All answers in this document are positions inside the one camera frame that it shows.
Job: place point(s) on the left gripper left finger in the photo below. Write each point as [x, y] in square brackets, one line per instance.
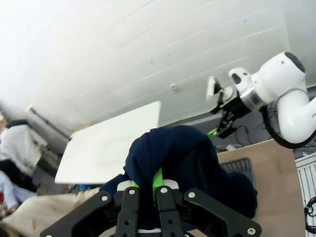
[129, 209]

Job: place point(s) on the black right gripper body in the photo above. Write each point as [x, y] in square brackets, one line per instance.
[235, 107]

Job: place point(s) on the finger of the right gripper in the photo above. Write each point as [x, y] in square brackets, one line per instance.
[225, 128]
[217, 108]

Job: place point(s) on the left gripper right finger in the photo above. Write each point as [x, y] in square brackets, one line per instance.
[168, 209]

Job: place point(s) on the navy blue garment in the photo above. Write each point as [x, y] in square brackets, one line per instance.
[177, 153]

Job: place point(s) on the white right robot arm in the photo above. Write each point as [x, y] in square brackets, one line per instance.
[276, 79]

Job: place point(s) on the grey woven plastic basket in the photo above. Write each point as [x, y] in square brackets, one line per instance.
[237, 164]

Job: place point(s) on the white table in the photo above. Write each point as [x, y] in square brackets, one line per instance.
[111, 143]

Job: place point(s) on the white ribbed panel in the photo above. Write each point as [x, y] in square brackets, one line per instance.
[307, 187]

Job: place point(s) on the mannequin in white shirt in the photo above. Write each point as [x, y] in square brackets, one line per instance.
[17, 143]

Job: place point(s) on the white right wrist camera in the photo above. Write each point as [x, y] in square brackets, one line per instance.
[211, 87]

